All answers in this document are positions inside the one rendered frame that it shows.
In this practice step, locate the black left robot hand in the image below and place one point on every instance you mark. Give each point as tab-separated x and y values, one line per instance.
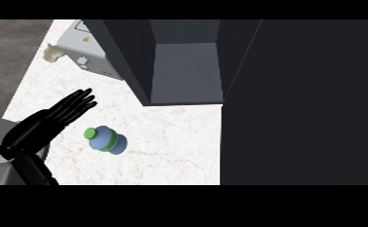
43	122

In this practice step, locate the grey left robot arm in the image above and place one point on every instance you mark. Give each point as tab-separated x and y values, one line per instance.
7	172

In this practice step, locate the blue water bottle green cap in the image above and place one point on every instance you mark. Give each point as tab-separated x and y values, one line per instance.
103	140

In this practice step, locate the dark grey open cabinet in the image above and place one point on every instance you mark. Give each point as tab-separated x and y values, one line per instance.
182	71

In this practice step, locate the dark grey cabinet door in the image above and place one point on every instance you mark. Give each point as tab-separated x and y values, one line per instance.
298	107

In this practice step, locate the cream white garlic bulb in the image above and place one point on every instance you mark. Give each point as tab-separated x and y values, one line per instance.
52	54

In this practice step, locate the pale grey appliance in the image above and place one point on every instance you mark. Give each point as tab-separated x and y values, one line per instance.
86	50

